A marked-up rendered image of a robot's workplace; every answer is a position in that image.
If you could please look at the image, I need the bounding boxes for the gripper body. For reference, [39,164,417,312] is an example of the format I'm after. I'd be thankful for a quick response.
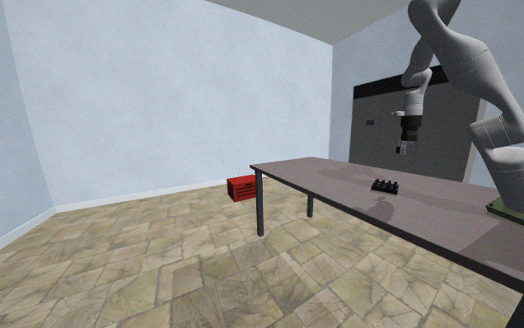
[391,104,423,141]

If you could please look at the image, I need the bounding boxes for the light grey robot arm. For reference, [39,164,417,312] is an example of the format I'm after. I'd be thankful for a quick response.
[401,0,524,213]

